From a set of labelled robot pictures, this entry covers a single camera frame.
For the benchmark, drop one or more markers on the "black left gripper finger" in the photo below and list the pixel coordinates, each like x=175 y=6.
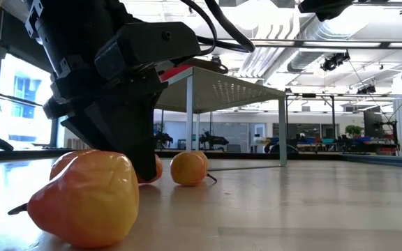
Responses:
x=89 y=129
x=127 y=129

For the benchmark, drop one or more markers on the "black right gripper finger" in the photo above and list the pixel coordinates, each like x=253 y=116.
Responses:
x=326 y=16
x=326 y=5

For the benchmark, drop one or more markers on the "red collapsible colander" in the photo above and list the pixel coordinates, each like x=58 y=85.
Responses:
x=173 y=71

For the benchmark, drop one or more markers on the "green perforated metal shelf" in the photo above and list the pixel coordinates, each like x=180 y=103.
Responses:
x=222 y=90

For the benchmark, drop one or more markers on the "black background robot arm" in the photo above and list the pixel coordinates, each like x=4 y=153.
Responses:
x=215 y=138
x=162 y=139

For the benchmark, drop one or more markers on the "white ceiling pipe bundle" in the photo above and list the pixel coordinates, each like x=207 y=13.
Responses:
x=267 y=55

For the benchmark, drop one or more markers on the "black ceiling spotlight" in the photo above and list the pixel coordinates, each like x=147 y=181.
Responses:
x=217 y=59

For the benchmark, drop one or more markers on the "black monitor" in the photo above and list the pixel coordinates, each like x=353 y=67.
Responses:
x=372 y=123

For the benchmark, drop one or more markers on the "green potted plant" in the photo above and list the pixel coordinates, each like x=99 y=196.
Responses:
x=354 y=129

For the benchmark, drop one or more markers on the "silver ventilation duct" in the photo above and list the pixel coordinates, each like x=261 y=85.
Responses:
x=312 y=52

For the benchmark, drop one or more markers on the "black ceiling camera cluster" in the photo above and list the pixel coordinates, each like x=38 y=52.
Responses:
x=331 y=63

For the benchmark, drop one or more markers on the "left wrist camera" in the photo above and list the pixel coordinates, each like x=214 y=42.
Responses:
x=145 y=45

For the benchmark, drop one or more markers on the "black background rack frame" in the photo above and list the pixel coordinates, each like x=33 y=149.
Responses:
x=333 y=115

